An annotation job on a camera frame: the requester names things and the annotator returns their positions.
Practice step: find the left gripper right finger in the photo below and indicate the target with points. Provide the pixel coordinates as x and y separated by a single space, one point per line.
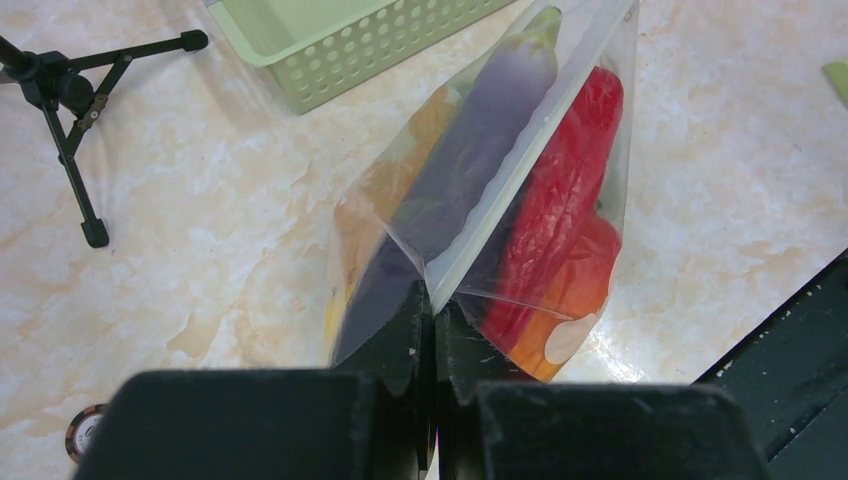
496 422

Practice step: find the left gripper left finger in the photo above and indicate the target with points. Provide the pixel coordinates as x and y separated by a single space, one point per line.
364 418

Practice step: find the red orange toy pepper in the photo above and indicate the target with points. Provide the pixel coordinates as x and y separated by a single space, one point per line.
572 304

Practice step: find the orange toy ginger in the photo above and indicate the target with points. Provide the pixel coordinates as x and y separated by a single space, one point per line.
375 195

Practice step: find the clear zip top bag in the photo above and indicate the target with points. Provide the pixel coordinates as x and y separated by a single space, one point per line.
590 34

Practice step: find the red toy chili pepper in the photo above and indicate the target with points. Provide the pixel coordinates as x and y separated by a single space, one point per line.
555 200

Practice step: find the purple toy eggplant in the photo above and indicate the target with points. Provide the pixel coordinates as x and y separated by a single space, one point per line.
498 94

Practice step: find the poker chip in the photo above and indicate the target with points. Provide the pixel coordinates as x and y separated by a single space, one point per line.
80 430

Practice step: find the light green plastic basket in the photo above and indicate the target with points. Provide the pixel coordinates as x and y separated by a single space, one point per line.
317 50

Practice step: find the pink microphone on tripod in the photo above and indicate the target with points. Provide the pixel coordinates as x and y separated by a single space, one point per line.
72 93

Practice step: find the small light green block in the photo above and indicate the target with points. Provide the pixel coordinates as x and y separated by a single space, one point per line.
836 73

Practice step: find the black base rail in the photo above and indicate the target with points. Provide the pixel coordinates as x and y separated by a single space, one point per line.
789 376

